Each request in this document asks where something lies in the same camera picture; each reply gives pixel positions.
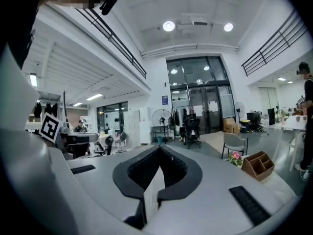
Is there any small black standing fan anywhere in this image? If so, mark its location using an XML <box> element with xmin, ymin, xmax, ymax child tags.
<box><xmin>234</xmin><ymin>101</ymin><xmax>246</xmax><ymax>124</ymax></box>

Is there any white table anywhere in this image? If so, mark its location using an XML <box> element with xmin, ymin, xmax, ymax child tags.
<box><xmin>281</xmin><ymin>115</ymin><xmax>309</xmax><ymax>172</ymax></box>

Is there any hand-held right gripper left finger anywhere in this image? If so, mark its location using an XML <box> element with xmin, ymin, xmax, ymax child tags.
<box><xmin>66</xmin><ymin>144</ymin><xmax>162</xmax><ymax>232</ymax></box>

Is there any glass entrance door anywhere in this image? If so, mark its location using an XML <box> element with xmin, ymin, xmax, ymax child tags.
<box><xmin>166</xmin><ymin>56</ymin><xmax>237</xmax><ymax>136</ymax></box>

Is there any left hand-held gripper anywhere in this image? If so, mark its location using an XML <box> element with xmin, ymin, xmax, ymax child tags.
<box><xmin>38</xmin><ymin>112</ymin><xmax>100</xmax><ymax>154</ymax></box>

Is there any black balcony railing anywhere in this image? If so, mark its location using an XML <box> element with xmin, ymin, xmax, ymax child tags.
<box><xmin>241</xmin><ymin>8</ymin><xmax>309</xmax><ymax>77</ymax></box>
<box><xmin>75</xmin><ymin>7</ymin><xmax>147</xmax><ymax>79</ymax></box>

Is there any brown wooden desk organizer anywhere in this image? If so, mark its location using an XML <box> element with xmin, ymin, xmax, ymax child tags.
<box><xmin>241</xmin><ymin>151</ymin><xmax>275</xmax><ymax>182</ymax></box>

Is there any black armrest office chair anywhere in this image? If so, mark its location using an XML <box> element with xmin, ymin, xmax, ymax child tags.
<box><xmin>104</xmin><ymin>136</ymin><xmax>115</xmax><ymax>156</ymax></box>

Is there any white locker cabinet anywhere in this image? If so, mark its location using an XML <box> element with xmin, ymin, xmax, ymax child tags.
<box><xmin>123</xmin><ymin>106</ymin><xmax>152</xmax><ymax>148</ymax></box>

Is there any ceiling air conditioner unit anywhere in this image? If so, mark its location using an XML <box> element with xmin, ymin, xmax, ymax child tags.
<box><xmin>177</xmin><ymin>20</ymin><xmax>213</xmax><ymax>31</ymax></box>

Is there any brown cardboard box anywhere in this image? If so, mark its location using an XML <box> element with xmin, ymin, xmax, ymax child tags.
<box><xmin>223</xmin><ymin>117</ymin><xmax>242</xmax><ymax>134</ymax></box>

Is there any potted pink flower plant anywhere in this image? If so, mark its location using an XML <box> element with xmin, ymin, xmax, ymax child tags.
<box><xmin>226</xmin><ymin>150</ymin><xmax>244</xmax><ymax>166</ymax></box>

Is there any grey dining chair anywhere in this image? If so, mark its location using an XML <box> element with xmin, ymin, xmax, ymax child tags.
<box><xmin>221</xmin><ymin>132</ymin><xmax>249</xmax><ymax>159</ymax></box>

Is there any person's black shirt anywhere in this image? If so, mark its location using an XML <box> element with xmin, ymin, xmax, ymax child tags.
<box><xmin>4</xmin><ymin>0</ymin><xmax>45</xmax><ymax>70</ymax></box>

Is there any yellow and black bin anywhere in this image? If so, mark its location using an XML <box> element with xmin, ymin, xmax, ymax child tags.
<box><xmin>240</xmin><ymin>119</ymin><xmax>252</xmax><ymax>134</ymax></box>

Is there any black head-worn camera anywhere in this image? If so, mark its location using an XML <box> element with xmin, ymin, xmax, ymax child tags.
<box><xmin>99</xmin><ymin>0</ymin><xmax>122</xmax><ymax>16</ymax></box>

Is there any clothes rack with dark coats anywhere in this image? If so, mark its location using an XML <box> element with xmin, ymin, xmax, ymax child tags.
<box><xmin>171</xmin><ymin>106</ymin><xmax>190</xmax><ymax>134</ymax></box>

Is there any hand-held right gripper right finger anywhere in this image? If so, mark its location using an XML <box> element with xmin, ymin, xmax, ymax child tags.
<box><xmin>144</xmin><ymin>144</ymin><xmax>298</xmax><ymax>235</ymax></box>

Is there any black tower speaker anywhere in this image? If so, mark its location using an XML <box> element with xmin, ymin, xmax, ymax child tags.
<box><xmin>267</xmin><ymin>108</ymin><xmax>276</xmax><ymax>126</ymax></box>

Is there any large black standing fan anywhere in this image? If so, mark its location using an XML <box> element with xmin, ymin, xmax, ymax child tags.
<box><xmin>151</xmin><ymin>108</ymin><xmax>173</xmax><ymax>144</ymax></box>

